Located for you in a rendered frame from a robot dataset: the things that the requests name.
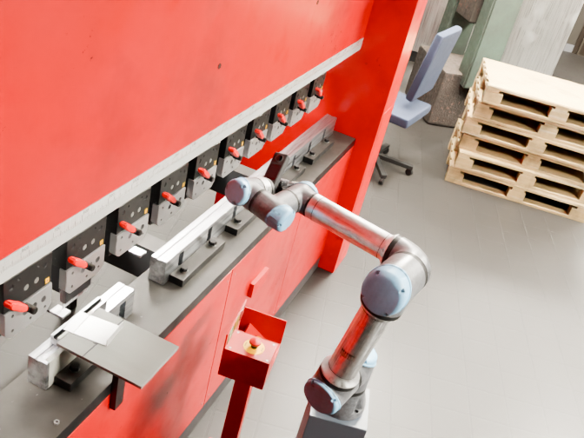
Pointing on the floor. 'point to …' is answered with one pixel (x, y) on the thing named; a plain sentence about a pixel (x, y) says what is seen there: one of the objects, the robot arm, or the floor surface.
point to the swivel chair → (439, 55)
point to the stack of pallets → (522, 137)
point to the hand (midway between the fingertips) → (293, 180)
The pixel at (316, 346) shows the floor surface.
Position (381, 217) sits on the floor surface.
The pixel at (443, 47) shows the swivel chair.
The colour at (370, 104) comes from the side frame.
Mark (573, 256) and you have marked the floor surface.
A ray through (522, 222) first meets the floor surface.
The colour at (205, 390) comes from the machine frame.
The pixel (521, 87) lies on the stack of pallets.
